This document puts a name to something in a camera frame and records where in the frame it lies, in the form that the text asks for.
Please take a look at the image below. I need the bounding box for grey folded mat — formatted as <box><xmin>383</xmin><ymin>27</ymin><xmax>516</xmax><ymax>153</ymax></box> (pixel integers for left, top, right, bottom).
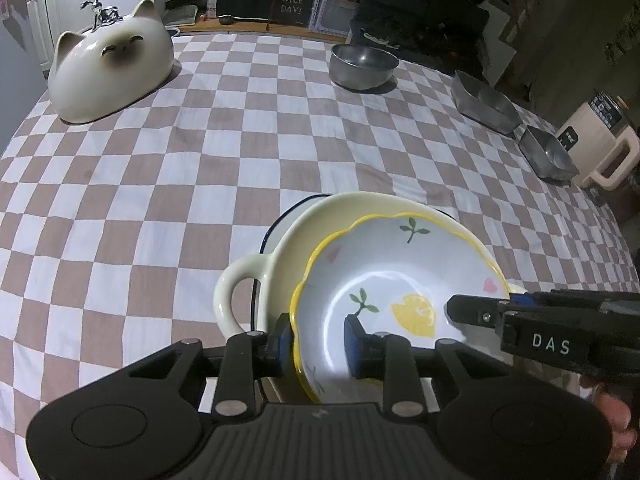
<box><xmin>164</xmin><ymin>2</ymin><xmax>201</xmax><ymax>28</ymax></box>

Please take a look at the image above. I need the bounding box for white kitchen cabinet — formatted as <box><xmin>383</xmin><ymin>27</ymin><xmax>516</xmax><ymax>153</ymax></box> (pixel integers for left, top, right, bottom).
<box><xmin>25</xmin><ymin>0</ymin><xmax>96</xmax><ymax>68</ymax></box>

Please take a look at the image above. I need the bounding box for low wooden platform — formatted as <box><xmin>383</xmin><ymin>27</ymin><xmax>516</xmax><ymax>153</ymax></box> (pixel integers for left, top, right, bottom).
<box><xmin>177</xmin><ymin>22</ymin><xmax>351</xmax><ymax>44</ymax></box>

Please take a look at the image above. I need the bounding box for person's right hand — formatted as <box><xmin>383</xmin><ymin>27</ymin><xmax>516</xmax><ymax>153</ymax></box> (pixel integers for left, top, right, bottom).
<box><xmin>582</xmin><ymin>376</ymin><xmax>639</xmax><ymax>466</ymax></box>

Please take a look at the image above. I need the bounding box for beige blender jug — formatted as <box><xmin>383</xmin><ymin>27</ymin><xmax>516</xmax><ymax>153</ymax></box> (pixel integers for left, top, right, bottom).
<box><xmin>555</xmin><ymin>91</ymin><xmax>640</xmax><ymax>191</ymax></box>

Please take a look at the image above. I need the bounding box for round steel bowl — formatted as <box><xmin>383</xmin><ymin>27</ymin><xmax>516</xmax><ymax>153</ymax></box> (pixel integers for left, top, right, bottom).
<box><xmin>328</xmin><ymin>43</ymin><xmax>399</xmax><ymax>92</ymax></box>

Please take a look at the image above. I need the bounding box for white square plate dark rim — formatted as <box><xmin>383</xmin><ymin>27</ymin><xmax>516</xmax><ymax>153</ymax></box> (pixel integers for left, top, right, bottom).
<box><xmin>252</xmin><ymin>195</ymin><xmax>457</xmax><ymax>333</ymax></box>

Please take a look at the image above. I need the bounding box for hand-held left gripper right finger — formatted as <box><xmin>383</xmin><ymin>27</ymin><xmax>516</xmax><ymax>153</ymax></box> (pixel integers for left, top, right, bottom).
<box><xmin>343</xmin><ymin>315</ymin><xmax>506</xmax><ymax>418</ymax></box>

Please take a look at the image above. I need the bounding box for silver metal ornament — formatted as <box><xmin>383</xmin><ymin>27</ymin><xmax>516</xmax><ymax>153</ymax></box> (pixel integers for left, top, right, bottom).
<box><xmin>80</xmin><ymin>0</ymin><xmax>122</xmax><ymax>28</ymax></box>

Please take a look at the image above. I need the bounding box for black armchair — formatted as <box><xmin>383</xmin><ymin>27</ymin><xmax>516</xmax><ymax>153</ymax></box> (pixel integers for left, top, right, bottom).
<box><xmin>347</xmin><ymin>0</ymin><xmax>491</xmax><ymax>68</ymax></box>

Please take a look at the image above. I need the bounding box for small dark ladle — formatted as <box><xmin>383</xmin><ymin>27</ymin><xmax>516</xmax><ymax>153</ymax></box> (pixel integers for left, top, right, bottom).
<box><xmin>218</xmin><ymin>13</ymin><xmax>271</xmax><ymax>27</ymax></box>

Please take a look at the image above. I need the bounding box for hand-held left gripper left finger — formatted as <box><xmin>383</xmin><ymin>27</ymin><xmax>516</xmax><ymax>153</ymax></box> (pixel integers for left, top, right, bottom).
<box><xmin>127</xmin><ymin>327</ymin><xmax>296</xmax><ymax>418</ymax></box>

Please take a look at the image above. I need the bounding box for brown white checkered tablecloth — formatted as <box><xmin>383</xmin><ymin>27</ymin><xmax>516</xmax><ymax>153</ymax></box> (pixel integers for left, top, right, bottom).
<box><xmin>0</xmin><ymin>32</ymin><xmax>640</xmax><ymax>480</ymax></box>

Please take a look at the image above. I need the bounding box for cat-shaped ceramic dish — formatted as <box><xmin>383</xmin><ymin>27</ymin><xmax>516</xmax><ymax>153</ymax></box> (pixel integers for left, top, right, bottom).
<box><xmin>47</xmin><ymin>0</ymin><xmax>175</xmax><ymax>124</ymax></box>

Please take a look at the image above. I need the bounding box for small square steel tray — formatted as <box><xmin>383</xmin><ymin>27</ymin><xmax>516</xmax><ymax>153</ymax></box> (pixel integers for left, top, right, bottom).
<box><xmin>518</xmin><ymin>125</ymin><xmax>579</xmax><ymax>181</ymax></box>

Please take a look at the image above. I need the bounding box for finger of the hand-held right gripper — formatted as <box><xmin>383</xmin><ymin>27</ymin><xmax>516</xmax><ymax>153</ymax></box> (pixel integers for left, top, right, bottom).
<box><xmin>510</xmin><ymin>287</ymin><xmax>640</xmax><ymax>307</ymax></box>
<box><xmin>446</xmin><ymin>294</ymin><xmax>503</xmax><ymax>343</ymax></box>

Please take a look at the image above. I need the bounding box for yellow-rimmed floral bowl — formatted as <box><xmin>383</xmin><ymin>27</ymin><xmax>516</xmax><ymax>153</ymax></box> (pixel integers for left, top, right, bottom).
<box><xmin>290</xmin><ymin>213</ymin><xmax>512</xmax><ymax>403</ymax></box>

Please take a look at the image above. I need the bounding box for cream two-handled bowl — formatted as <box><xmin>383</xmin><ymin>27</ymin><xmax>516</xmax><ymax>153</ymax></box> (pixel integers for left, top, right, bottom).
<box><xmin>213</xmin><ymin>191</ymin><xmax>523</xmax><ymax>401</ymax></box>

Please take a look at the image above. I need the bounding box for large square steel tray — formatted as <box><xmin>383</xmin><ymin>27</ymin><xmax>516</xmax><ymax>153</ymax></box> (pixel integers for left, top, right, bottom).
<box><xmin>450</xmin><ymin>70</ymin><xmax>522</xmax><ymax>136</ymax></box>

